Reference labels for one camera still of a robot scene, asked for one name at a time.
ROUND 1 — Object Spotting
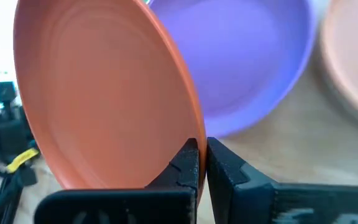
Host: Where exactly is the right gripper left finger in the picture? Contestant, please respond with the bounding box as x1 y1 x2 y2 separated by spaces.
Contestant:
34 138 200 224

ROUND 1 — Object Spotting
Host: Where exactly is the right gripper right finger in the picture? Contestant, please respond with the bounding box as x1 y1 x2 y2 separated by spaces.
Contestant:
206 137 358 224

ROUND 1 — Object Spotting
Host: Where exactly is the orange round plate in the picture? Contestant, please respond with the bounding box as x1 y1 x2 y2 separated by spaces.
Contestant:
12 0 208 206

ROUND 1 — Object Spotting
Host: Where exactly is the purple round plate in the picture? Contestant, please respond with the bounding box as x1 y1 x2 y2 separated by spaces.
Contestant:
149 0 318 139

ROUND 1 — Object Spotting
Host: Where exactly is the black cable bundle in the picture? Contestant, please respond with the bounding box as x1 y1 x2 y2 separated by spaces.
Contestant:
0 172 24 224

